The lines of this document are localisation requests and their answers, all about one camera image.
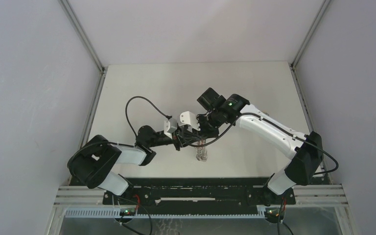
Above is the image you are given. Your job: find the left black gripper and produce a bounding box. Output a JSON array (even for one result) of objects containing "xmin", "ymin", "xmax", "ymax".
[{"xmin": 148, "ymin": 122, "xmax": 201, "ymax": 151}]

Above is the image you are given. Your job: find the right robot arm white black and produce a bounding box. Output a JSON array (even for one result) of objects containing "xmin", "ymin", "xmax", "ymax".
[{"xmin": 197, "ymin": 88, "xmax": 324, "ymax": 204}]

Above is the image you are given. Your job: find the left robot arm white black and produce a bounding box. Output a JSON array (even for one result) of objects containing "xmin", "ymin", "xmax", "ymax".
[{"xmin": 67, "ymin": 125, "xmax": 189, "ymax": 189}]

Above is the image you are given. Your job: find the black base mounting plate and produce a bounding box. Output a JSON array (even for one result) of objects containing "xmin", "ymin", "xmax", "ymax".
[{"xmin": 102, "ymin": 176, "xmax": 296, "ymax": 207}]

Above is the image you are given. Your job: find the left green circuit board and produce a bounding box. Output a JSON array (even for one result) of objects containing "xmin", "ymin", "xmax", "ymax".
[{"xmin": 119, "ymin": 209, "xmax": 137, "ymax": 217}]

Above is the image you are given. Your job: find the green circuit board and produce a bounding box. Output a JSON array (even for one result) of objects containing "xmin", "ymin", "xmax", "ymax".
[
  {"xmin": 119, "ymin": 209, "xmax": 137, "ymax": 217},
  {"xmin": 264, "ymin": 209, "xmax": 285, "ymax": 218}
]

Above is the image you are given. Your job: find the right green circuit board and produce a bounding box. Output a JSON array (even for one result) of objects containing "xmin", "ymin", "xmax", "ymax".
[{"xmin": 264, "ymin": 209, "xmax": 285, "ymax": 218}]

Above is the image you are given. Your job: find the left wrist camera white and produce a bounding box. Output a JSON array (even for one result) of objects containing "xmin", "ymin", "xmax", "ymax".
[{"xmin": 164, "ymin": 118, "xmax": 178, "ymax": 139}]

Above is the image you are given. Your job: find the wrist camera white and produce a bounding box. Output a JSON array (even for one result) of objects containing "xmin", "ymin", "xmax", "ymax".
[
  {"xmin": 164, "ymin": 118, "xmax": 178, "ymax": 139},
  {"xmin": 179, "ymin": 111, "xmax": 198, "ymax": 130}
]

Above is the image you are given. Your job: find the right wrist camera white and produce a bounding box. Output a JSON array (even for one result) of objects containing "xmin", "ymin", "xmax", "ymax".
[{"xmin": 179, "ymin": 111, "xmax": 198, "ymax": 130}]

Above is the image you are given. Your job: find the left black camera cable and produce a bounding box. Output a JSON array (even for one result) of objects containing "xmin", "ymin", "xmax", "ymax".
[{"xmin": 125, "ymin": 95, "xmax": 173, "ymax": 137}]

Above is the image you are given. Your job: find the aluminium frame post right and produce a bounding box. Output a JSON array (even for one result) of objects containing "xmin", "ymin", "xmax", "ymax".
[{"xmin": 290, "ymin": 0, "xmax": 333, "ymax": 177}]

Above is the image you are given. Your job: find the aluminium frame post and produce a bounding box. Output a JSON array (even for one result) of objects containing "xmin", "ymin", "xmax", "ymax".
[
  {"xmin": 58, "ymin": 0, "xmax": 106, "ymax": 147},
  {"xmin": 290, "ymin": 0, "xmax": 333, "ymax": 177}
]

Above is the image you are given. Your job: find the white slotted cable duct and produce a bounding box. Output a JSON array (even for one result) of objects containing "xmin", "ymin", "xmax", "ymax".
[{"xmin": 64, "ymin": 208, "xmax": 267, "ymax": 219}]

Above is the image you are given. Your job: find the aluminium frame post left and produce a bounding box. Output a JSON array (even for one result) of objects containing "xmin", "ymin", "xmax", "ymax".
[{"xmin": 58, "ymin": 0, "xmax": 106, "ymax": 147}]

